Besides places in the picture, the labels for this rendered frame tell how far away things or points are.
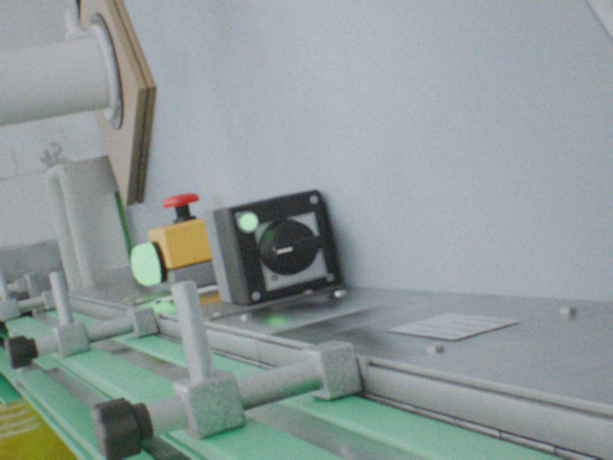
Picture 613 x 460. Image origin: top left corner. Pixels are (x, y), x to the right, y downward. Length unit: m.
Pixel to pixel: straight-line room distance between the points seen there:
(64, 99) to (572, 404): 1.12
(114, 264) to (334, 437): 1.17
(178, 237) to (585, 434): 0.80
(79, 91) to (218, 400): 0.95
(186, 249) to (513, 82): 0.60
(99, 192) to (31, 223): 3.58
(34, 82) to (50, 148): 3.80
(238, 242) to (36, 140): 4.39
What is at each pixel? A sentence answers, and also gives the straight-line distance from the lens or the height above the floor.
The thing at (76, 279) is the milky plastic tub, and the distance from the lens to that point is 1.79.
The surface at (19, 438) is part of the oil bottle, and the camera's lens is 1.31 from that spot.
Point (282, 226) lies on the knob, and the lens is 0.85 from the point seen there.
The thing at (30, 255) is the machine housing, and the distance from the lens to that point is 2.43.
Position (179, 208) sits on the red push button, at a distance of 1.18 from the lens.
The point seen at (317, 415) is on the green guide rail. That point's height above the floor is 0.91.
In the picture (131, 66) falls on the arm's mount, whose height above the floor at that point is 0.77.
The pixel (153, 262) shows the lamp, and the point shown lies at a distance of 1.15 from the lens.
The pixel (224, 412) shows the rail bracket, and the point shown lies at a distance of 0.53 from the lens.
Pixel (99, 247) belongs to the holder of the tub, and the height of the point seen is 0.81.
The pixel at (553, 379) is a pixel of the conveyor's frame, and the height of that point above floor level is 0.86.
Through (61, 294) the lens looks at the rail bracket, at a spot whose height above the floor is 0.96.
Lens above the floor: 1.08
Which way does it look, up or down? 20 degrees down
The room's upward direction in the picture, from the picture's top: 103 degrees counter-clockwise
